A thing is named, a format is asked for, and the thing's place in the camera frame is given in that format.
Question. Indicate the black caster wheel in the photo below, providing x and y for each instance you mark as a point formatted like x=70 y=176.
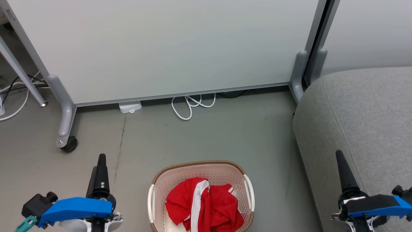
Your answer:
x=70 y=145

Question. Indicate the beige perforated laundry basket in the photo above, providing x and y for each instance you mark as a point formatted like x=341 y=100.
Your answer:
x=180 y=180

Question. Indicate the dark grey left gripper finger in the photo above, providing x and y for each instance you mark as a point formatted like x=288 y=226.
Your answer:
x=102 y=177
x=91 y=185

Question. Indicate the white power adapter box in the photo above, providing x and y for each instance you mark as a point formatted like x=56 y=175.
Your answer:
x=130 y=106

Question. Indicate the grey fabric sofa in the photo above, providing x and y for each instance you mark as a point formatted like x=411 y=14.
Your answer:
x=360 y=129

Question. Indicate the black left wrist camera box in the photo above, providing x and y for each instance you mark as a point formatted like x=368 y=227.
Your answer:
x=33 y=206

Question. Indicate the blue black right camera mount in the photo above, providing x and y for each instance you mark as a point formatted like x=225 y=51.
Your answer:
x=376 y=206

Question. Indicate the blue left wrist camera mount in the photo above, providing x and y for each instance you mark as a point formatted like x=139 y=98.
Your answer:
x=77 y=207

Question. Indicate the wide white partition grey frame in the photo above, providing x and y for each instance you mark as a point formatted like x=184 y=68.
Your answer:
x=161 y=48

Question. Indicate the grey metal table leg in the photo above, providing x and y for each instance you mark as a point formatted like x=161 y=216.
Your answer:
x=19 y=71

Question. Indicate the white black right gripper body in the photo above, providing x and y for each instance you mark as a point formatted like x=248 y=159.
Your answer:
x=351 y=222

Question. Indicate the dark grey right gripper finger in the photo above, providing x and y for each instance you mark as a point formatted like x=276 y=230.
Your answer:
x=346 y=175

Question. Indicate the red white garment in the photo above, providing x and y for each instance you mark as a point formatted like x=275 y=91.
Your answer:
x=222 y=206

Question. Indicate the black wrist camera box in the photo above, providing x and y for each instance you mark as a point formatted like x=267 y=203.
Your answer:
x=33 y=206
x=399 y=190

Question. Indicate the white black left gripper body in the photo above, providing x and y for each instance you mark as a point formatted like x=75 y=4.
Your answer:
x=109 y=222

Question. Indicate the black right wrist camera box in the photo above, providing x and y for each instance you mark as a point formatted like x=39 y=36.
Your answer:
x=399 y=190

